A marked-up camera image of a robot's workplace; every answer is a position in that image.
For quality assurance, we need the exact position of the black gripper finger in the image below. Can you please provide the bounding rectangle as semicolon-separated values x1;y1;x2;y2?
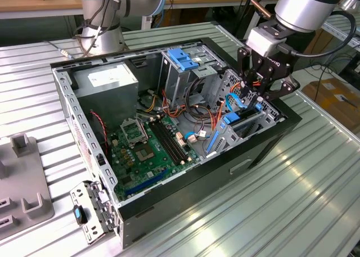
236;46;266;103
254;67;301;112

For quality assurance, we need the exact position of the orange power wire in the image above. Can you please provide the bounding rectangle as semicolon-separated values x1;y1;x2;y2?
230;74;262;94

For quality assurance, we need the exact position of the blue data wire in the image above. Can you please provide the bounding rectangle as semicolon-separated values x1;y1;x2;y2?
224;92;248;113

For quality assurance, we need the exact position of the hard disk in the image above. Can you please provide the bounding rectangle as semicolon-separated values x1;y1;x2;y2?
206;102;267;156

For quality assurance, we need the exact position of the grey perforated disk bay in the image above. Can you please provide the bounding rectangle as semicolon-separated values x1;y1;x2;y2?
202;69;285;159

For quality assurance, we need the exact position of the black stand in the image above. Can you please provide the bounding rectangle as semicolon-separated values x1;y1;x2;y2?
233;0;259;43

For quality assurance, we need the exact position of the cardboard box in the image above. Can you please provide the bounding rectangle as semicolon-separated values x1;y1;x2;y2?
302;76;360;131

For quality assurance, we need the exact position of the blue plastic drive latch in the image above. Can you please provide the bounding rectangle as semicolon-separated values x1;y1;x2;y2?
166;48;201;71

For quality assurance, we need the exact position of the grey metal drive cage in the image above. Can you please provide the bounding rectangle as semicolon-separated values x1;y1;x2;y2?
157;44;226;107

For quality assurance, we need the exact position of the black RAM slot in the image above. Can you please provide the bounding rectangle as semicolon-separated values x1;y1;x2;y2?
148;121;182;165
156;119;190;163

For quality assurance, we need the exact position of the metal socket cover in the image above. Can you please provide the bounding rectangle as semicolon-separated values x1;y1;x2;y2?
120;118;150;145

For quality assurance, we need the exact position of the black open PC case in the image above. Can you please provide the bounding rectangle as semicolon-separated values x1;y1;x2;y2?
49;37;303;249

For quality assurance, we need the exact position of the grey power supply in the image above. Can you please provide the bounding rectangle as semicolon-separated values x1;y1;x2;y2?
71;61;140;128

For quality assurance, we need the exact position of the green motherboard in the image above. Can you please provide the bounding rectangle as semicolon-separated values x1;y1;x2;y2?
108;115;202;201

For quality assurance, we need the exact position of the blue expansion slot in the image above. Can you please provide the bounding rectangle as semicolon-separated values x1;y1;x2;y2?
124;169;169;197

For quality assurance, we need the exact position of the black blue latch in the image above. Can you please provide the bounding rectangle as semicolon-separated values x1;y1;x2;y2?
72;205;88;226

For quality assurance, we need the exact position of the grey parts rack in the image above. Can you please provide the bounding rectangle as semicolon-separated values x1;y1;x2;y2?
0;133;56;237

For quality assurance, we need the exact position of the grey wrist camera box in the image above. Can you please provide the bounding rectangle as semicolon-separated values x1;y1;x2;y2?
245;26;289;58

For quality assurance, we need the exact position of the black camera cable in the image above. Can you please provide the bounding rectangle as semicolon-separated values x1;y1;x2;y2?
278;11;358;58

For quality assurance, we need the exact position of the orange wire bundle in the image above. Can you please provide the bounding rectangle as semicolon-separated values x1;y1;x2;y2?
163;98;226;139

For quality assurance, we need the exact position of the white connector blue wire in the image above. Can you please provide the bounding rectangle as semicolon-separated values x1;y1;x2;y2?
184;130;212;144

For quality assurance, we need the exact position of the yellow wire bundle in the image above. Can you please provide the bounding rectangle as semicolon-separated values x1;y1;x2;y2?
137;92;158;113

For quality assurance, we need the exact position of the red black twisted wire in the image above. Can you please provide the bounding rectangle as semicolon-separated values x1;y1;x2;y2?
89;109;110;156

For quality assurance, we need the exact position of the cable with silver plug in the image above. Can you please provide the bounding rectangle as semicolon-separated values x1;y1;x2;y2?
46;40;85;60

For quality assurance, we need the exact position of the silver slot cover bracket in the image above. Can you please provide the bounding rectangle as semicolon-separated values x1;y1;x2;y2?
69;180;120;245

